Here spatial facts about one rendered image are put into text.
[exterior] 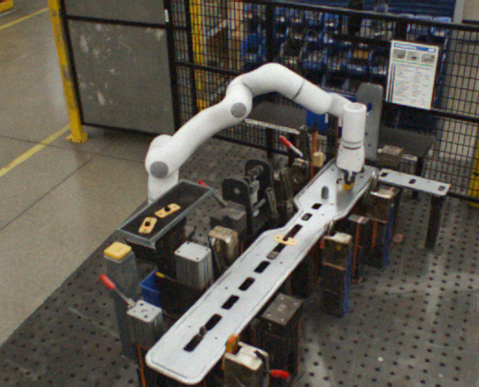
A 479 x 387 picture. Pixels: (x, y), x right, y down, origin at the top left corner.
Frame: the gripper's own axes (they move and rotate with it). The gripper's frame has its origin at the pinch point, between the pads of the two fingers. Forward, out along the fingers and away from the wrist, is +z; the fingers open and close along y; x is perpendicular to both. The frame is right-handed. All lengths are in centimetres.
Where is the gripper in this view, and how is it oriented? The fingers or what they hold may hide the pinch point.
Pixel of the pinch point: (349, 178)
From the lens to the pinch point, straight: 253.1
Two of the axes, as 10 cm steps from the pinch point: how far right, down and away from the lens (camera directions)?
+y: 8.6, 2.5, -4.5
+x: 5.2, -4.7, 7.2
